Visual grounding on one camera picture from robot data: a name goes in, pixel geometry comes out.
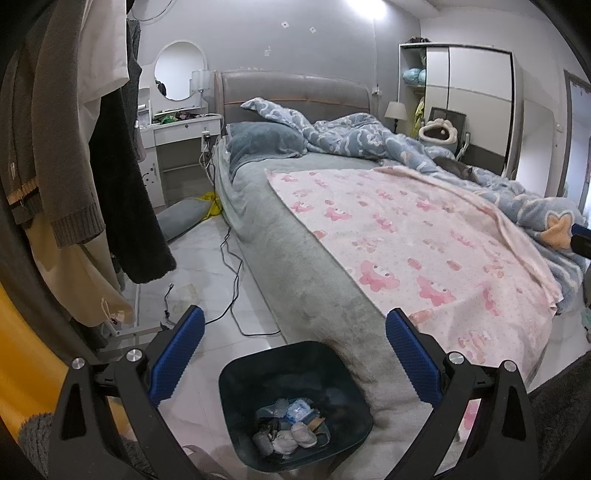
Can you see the round wall mirror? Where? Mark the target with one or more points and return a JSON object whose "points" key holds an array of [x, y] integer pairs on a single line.
{"points": [[178, 69]]}

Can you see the dark grey knit vest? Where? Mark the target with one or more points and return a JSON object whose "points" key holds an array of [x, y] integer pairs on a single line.
{"points": [[135, 92]]}

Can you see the grey floor cushion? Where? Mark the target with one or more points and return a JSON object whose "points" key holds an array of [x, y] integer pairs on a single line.
{"points": [[184, 217]]}

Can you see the white dressing table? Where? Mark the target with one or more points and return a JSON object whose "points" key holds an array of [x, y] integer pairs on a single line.
{"points": [[184, 131]]}

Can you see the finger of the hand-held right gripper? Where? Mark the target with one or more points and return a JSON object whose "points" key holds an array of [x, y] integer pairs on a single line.
{"points": [[582, 242]]}

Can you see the cardboard tape roll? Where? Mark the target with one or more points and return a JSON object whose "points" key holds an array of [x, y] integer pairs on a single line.
{"points": [[317, 422]]}

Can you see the green packet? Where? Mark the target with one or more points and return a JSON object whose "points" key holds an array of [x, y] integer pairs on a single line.
{"points": [[165, 119]]}

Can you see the white flower cat bed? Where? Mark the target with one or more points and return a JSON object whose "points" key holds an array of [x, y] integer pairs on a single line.
{"points": [[450, 134]]}

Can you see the white shirt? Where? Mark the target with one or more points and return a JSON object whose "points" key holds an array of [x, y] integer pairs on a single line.
{"points": [[104, 46]]}

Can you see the yellow plastic bag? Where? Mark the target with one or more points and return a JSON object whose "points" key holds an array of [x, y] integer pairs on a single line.
{"points": [[213, 206]]}

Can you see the olive knit cardigan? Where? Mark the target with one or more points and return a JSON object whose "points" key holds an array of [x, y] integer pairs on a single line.
{"points": [[46, 138]]}

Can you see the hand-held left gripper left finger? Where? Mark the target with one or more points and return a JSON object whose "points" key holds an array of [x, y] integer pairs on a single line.
{"points": [[178, 355]]}

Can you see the black fuzzy garment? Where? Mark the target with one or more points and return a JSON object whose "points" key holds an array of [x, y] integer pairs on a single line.
{"points": [[129, 207]]}

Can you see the grey cat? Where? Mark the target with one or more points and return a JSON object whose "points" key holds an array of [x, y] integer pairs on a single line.
{"points": [[455, 167]]}

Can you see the blue patterned duvet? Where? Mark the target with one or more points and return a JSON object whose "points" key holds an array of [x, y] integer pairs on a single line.
{"points": [[369, 134]]}

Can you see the pink printed blanket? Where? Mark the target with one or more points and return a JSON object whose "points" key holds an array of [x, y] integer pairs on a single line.
{"points": [[415, 240]]}

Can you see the grey fuzzy cloth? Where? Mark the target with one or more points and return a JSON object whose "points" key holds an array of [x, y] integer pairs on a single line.
{"points": [[37, 438]]}

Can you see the dark grey rug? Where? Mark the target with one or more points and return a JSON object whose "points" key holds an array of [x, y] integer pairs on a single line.
{"points": [[558, 406]]}

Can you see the blue tissue packet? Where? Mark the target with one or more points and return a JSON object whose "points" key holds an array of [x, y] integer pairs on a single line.
{"points": [[298, 410]]}

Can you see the white clothes rack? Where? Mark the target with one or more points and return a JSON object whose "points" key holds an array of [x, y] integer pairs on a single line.
{"points": [[138, 330]]}

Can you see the black chair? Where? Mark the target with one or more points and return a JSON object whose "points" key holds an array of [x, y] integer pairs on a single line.
{"points": [[455, 115]]}

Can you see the bed with grey sheet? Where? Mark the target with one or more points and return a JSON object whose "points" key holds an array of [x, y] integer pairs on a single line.
{"points": [[286, 258]]}

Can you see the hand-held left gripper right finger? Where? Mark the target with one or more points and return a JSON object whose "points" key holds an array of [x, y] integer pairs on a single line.
{"points": [[413, 360]]}

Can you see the white wardrobe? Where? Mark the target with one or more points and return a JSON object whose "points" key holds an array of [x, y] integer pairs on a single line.
{"points": [[475, 78]]}

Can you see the black packet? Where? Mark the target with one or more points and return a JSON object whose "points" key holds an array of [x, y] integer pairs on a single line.
{"points": [[270, 424]]}

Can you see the blue plush toy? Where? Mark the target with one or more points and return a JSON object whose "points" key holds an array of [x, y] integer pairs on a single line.
{"points": [[413, 76]]}

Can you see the white plastic bag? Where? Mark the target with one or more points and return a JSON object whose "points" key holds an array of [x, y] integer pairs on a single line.
{"points": [[281, 444]]}

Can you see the dark blue trash bin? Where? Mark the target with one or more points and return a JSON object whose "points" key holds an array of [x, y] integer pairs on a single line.
{"points": [[258, 369]]}

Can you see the cream coat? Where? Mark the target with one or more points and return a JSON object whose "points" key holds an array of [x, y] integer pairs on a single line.
{"points": [[87, 286]]}

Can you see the white tissue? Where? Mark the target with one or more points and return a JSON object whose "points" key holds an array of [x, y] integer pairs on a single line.
{"points": [[302, 434]]}

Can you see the grey bed headboard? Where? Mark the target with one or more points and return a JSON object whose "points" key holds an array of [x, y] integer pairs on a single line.
{"points": [[295, 92]]}

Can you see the yellow green plush toy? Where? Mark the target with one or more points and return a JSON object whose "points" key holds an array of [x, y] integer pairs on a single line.
{"points": [[419, 115]]}

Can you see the grey bedside lamp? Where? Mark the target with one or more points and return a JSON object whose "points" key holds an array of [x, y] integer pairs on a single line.
{"points": [[395, 110]]}

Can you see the blue grey pillow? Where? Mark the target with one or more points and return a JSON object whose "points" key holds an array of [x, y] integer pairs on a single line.
{"points": [[263, 141]]}

